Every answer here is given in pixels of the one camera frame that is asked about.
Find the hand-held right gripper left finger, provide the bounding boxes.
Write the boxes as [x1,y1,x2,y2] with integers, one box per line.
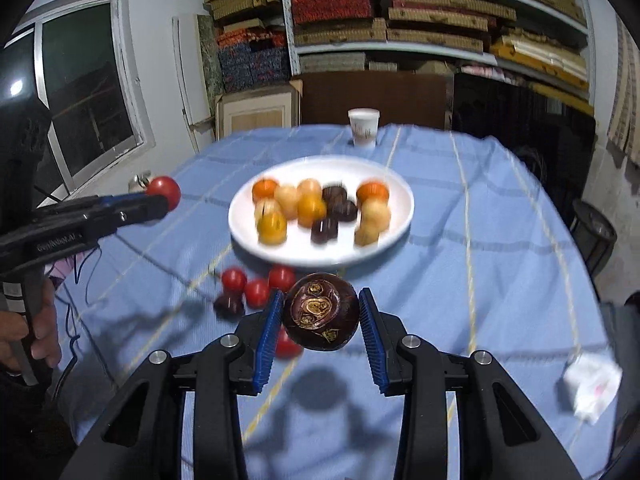
[60,288,287,480]

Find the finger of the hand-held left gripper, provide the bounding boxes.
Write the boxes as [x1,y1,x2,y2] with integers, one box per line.
[87,195,171,235]
[65,192,156,213]

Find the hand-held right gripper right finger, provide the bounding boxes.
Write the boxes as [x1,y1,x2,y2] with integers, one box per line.
[356,287,583,480]

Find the red tomato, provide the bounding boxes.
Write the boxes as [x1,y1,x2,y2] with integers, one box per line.
[220,267,248,292]
[275,327,304,359]
[244,280,271,309]
[268,265,297,292]
[146,176,182,211]

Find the patterned dark passion fruit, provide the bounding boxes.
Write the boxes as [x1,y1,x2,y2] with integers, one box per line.
[282,272,361,352]

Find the white oval plate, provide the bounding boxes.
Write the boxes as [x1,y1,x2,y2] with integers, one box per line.
[228,156,415,267]

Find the tan round pear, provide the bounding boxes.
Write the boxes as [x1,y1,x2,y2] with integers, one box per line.
[354,221,383,247]

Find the small orange persimmon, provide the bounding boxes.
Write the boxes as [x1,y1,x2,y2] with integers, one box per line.
[257,211,288,246]

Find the smooth dark passion fruit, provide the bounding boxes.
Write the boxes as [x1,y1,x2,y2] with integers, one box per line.
[311,218,340,246]

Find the large orange persimmon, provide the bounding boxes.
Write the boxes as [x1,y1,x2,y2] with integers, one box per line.
[297,194,328,228]

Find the large dark passion fruit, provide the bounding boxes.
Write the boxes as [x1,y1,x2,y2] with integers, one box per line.
[327,200,359,222]

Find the pale orange persimmon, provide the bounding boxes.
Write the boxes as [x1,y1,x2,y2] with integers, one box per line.
[274,185,302,220]

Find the person's left hand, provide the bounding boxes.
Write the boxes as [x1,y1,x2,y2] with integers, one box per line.
[0,277,63,376]

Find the small dark plum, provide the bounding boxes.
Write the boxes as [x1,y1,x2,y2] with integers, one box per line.
[213,294,245,318]

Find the striped yellow pepino melon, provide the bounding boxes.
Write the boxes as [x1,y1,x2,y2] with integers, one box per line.
[361,198,392,228]
[254,198,282,221]

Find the tangerine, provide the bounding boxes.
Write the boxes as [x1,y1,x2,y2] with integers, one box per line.
[356,181,391,203]
[251,178,279,202]

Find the blue checked tablecloth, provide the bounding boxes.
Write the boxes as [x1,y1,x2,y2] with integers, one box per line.
[45,124,621,480]

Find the white leaning board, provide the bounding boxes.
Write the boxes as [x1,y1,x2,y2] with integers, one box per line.
[172,16,213,153]

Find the cardboard framed panel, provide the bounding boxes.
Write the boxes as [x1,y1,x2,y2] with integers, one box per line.
[214,80,303,141]

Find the pile of patterned boxes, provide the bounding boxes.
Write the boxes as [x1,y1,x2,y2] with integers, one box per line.
[202,0,293,93]

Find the white metal shelf unit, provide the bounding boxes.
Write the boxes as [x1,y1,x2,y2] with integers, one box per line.
[277,0,596,116]

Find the white paper cup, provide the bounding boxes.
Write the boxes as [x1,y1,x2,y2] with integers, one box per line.
[348,108,380,148]

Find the crumpled white tissue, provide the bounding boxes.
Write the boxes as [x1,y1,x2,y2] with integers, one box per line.
[562,352,623,426]

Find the brown wooden board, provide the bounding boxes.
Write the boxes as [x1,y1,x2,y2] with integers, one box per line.
[299,72,453,131]

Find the black waste bin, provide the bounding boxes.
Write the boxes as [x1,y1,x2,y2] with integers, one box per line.
[570,199,618,276]

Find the stacks of woven flat boxes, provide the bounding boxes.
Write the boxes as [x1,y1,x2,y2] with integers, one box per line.
[287,0,591,93]

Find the hanging woven bamboo mat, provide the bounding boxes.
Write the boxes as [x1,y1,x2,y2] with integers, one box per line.
[607,15,640,166]

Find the window with metal frame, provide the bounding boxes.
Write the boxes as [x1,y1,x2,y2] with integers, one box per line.
[10,0,156,196]

